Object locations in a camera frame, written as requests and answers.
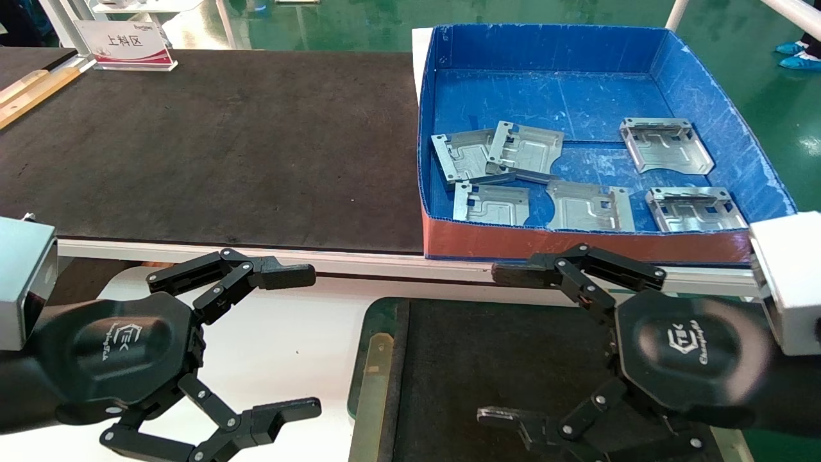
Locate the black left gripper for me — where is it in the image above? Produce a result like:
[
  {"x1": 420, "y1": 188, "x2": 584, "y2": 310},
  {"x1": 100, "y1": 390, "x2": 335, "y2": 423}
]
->
[{"x1": 32, "y1": 248, "x2": 321, "y2": 462}]

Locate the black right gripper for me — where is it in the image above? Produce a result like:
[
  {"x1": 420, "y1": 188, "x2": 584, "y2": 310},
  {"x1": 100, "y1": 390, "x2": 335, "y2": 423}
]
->
[{"x1": 477, "y1": 243, "x2": 777, "y2": 462}]

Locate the stamped grey metal bracket plate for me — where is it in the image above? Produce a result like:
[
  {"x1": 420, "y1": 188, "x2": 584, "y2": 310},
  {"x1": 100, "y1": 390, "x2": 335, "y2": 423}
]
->
[
  {"x1": 453, "y1": 182, "x2": 531, "y2": 227},
  {"x1": 645, "y1": 186, "x2": 749, "y2": 233},
  {"x1": 486, "y1": 121, "x2": 565, "y2": 184},
  {"x1": 545, "y1": 180, "x2": 636, "y2": 233},
  {"x1": 431, "y1": 128, "x2": 517, "y2": 185},
  {"x1": 619, "y1": 117, "x2": 715, "y2": 175}
]

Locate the black flat container tray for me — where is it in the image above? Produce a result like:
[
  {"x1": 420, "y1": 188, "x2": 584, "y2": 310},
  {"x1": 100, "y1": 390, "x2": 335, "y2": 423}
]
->
[{"x1": 391, "y1": 296, "x2": 729, "y2": 462}]

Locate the dark green base mat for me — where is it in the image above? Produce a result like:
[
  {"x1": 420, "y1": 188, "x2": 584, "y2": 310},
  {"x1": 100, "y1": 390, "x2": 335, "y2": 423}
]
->
[{"x1": 348, "y1": 296, "x2": 411, "y2": 424}]

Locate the tan flat strip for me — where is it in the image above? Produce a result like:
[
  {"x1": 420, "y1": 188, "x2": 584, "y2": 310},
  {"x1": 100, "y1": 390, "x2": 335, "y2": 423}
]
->
[{"x1": 350, "y1": 332, "x2": 395, "y2": 462}]

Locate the black conveyor belt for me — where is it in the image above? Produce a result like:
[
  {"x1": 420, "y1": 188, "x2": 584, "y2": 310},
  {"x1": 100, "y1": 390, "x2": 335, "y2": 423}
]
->
[{"x1": 0, "y1": 48, "x2": 427, "y2": 254}]

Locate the blue corrugated plastic box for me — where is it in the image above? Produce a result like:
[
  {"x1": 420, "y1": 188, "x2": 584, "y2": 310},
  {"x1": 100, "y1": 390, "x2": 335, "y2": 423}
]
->
[{"x1": 417, "y1": 24, "x2": 798, "y2": 265}]

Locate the white paper sheet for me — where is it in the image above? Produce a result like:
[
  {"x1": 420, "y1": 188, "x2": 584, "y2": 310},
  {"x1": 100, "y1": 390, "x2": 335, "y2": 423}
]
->
[{"x1": 410, "y1": 27, "x2": 437, "y2": 107}]

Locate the white red acrylic sign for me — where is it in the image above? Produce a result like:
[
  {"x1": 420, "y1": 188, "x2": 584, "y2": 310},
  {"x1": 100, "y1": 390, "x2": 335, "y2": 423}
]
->
[{"x1": 74, "y1": 19, "x2": 179, "y2": 71}]

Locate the brown wooden strip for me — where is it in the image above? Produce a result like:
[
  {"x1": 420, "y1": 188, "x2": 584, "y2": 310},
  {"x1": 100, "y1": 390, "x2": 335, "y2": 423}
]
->
[{"x1": 0, "y1": 67, "x2": 81, "y2": 130}]

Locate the pale wooden strip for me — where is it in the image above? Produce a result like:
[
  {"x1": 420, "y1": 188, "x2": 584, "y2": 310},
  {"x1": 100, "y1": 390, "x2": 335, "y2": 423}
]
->
[{"x1": 0, "y1": 69, "x2": 50, "y2": 105}]

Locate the white conveyor frame rail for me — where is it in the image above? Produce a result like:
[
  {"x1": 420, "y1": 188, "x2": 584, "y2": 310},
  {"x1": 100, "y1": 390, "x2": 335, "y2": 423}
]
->
[{"x1": 58, "y1": 239, "x2": 764, "y2": 299}]

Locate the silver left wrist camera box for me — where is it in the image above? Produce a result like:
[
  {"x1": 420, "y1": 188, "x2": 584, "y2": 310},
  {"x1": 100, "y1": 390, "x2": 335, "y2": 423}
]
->
[{"x1": 0, "y1": 217, "x2": 58, "y2": 351}]

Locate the white metal frame post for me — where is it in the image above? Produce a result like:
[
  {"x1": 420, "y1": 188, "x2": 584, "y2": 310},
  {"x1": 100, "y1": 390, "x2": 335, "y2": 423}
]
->
[{"x1": 38, "y1": 0, "x2": 97, "y2": 62}]

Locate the white pipe frame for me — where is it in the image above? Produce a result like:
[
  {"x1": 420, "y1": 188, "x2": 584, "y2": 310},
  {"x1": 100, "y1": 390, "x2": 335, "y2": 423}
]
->
[{"x1": 665, "y1": 0, "x2": 821, "y2": 40}]

